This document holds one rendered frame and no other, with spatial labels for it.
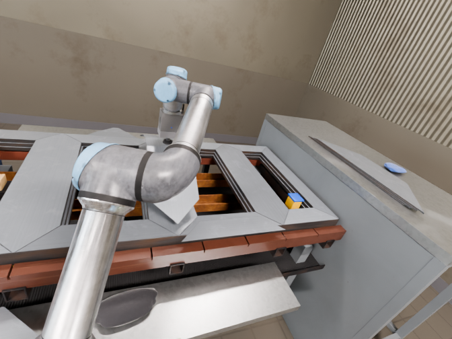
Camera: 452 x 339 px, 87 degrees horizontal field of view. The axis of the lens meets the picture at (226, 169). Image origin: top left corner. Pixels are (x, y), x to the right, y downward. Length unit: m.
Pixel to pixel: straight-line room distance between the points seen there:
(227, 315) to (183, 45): 2.93
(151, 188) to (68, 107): 3.03
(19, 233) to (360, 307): 1.34
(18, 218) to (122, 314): 0.43
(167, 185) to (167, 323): 0.52
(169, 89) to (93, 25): 2.49
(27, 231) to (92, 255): 0.40
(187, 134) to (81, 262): 0.35
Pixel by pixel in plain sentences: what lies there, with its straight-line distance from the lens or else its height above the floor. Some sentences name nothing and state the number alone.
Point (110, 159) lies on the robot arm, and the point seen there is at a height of 1.22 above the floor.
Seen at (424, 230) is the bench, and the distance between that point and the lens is 1.17.
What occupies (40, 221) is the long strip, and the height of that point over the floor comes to 0.87.
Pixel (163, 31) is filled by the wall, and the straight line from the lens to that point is 3.25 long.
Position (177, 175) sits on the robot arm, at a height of 1.21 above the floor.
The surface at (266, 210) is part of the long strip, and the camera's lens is 1.09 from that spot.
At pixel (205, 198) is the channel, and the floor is 0.71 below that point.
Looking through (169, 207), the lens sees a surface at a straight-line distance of 0.88.
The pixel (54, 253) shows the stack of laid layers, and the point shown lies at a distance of 0.87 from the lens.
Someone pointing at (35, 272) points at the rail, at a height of 0.83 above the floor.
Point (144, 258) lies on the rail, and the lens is 0.85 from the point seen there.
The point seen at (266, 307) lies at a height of 0.68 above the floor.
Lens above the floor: 1.50
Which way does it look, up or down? 29 degrees down
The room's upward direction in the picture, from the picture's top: 16 degrees clockwise
